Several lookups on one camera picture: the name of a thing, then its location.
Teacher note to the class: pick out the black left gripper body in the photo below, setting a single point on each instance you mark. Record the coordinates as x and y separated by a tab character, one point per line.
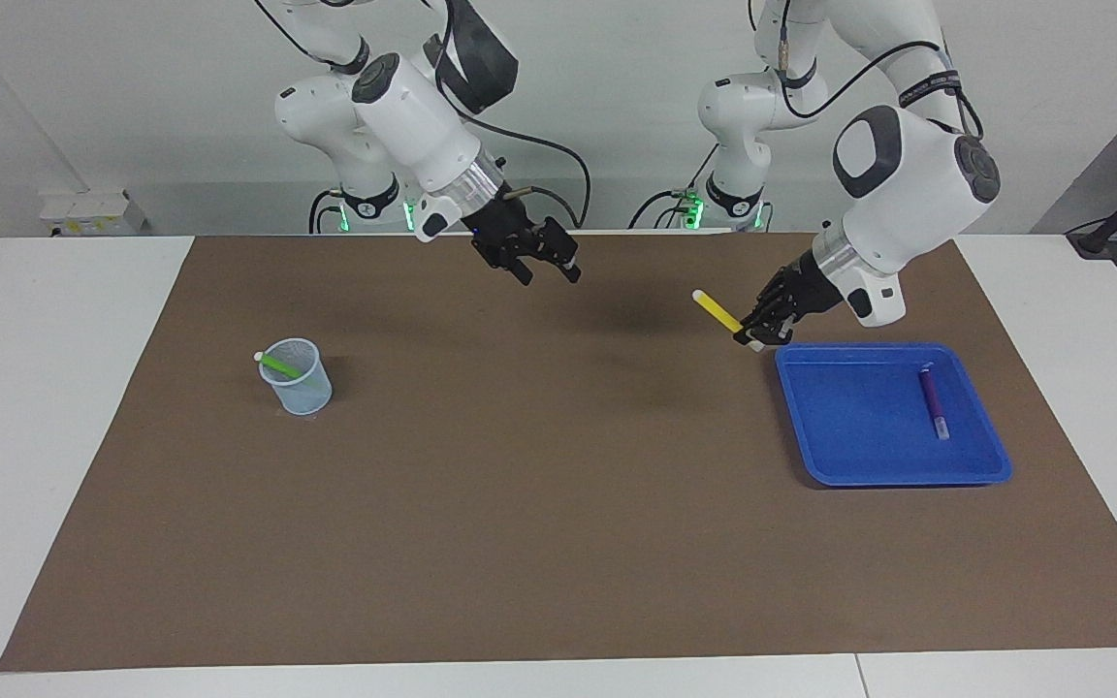
806	289

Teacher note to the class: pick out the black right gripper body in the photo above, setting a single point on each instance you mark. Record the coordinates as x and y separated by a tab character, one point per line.
505	237

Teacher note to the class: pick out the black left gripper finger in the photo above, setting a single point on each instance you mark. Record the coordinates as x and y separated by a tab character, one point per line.
750	330
780	332

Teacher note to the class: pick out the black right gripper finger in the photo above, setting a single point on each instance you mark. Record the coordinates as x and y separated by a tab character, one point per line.
558	252
523	269

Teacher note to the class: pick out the yellow pen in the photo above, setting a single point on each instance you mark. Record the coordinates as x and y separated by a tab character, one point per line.
718	308

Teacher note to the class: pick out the purple pen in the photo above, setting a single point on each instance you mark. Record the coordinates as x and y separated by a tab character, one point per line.
934	402

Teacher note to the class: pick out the green pen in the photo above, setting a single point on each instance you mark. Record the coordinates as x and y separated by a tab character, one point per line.
279	366

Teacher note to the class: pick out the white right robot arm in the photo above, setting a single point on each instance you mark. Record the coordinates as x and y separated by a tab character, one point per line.
413	116

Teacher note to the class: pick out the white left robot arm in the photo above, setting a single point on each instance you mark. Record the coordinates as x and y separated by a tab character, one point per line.
908	194

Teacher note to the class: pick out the blue plastic tray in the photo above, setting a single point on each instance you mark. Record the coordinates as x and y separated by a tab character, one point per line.
849	456

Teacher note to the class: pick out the brown table mat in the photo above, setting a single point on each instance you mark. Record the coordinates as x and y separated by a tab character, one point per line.
558	485

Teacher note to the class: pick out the translucent plastic cup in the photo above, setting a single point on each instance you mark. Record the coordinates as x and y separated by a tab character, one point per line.
299	393

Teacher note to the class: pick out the white power strip box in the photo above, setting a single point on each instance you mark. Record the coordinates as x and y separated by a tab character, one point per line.
93	213

